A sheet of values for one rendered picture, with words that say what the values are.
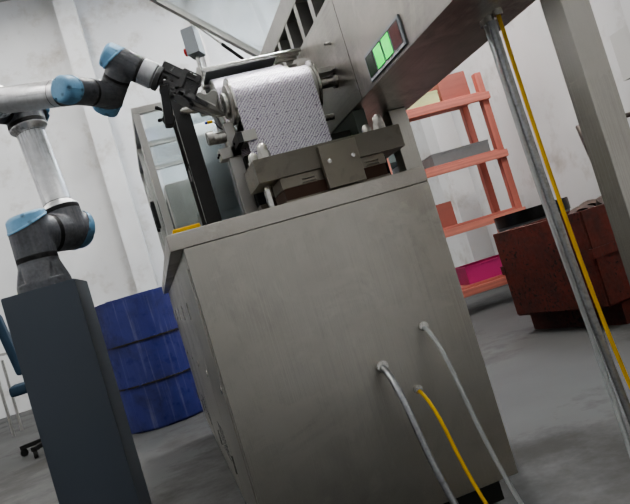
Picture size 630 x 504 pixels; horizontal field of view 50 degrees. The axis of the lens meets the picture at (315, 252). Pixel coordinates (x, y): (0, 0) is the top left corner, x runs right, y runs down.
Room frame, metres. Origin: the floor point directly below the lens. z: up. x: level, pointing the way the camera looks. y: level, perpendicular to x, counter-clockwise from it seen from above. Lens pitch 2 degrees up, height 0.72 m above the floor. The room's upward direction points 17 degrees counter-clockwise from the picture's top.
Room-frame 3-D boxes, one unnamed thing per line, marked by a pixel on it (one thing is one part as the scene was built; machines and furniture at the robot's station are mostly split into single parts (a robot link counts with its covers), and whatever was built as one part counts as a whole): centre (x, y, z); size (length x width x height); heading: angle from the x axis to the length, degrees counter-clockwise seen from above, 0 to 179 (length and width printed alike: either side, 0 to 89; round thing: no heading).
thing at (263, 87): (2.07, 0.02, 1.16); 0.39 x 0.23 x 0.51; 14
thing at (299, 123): (1.89, -0.02, 1.11); 0.23 x 0.01 x 0.18; 104
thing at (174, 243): (2.84, 0.30, 0.88); 2.52 x 0.66 x 0.04; 14
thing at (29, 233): (1.95, 0.77, 1.07); 0.13 x 0.12 x 0.14; 150
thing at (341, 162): (1.69, -0.13, 0.96); 0.10 x 0.03 x 0.11; 104
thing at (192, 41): (2.46, 0.21, 1.66); 0.07 x 0.07 x 0.10; 79
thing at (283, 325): (2.84, 0.29, 0.43); 2.52 x 0.64 x 0.86; 14
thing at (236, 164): (1.94, 0.16, 1.05); 0.06 x 0.05 x 0.31; 104
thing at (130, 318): (5.36, 1.34, 0.48); 1.31 x 0.80 x 0.96; 7
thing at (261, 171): (1.78, -0.09, 1.00); 0.40 x 0.16 x 0.06; 104
